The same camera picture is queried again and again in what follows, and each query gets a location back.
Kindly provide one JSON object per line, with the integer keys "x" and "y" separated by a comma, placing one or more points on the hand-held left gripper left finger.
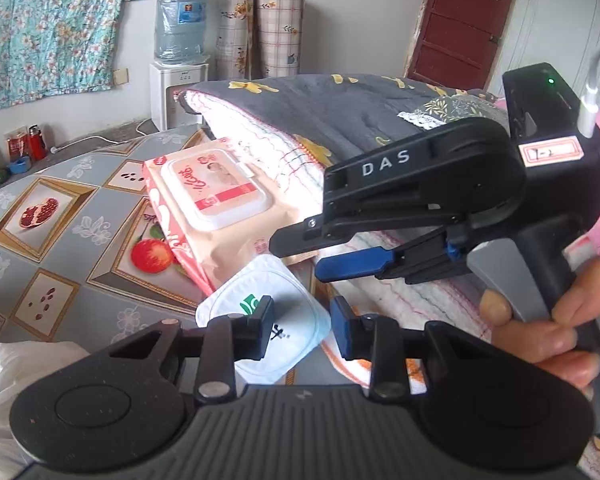
{"x": 267, "y": 317}

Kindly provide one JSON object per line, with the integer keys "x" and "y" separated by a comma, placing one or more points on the grey quilt with yellow print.
{"x": 330, "y": 110}

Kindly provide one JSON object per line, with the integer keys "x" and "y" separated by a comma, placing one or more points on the person's right hand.
{"x": 580, "y": 325}

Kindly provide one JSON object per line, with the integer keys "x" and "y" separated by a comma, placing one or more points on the blue tape roll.
{"x": 19, "y": 165}

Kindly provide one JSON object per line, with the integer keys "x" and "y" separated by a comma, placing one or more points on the dark red wooden door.
{"x": 460, "y": 30}

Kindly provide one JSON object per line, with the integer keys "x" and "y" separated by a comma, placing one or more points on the checked wallpaper roll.
{"x": 280, "y": 35}

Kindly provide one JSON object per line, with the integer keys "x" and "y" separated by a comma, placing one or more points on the wall socket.
{"x": 121, "y": 76}

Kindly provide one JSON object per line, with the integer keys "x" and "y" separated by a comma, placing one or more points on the red bottle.
{"x": 36, "y": 142}

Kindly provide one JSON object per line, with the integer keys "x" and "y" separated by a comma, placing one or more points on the white plastic bag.
{"x": 15, "y": 385}

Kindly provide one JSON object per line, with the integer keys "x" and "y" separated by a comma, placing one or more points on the teal floral wall cloth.
{"x": 45, "y": 25}

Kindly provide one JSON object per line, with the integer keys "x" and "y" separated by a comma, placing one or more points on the white water dispenser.
{"x": 162, "y": 95}

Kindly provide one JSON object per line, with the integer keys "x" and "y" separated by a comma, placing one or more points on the floral wallpaper roll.
{"x": 235, "y": 30}

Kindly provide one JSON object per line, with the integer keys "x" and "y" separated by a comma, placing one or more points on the green floral lace pillow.
{"x": 460, "y": 107}

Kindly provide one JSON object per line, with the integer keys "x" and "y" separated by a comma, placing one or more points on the pink wet wipes pack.
{"x": 220, "y": 230}

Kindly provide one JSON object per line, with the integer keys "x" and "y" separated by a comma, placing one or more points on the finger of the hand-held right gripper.
{"x": 350, "y": 265}
{"x": 300, "y": 241}

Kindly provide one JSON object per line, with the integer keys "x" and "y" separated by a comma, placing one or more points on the pomegranate print tablecloth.
{"x": 80, "y": 255}

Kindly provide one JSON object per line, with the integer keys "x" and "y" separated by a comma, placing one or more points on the white yogurt cup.
{"x": 290, "y": 305}

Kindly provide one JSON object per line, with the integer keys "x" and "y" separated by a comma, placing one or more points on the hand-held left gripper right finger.
{"x": 341, "y": 327}

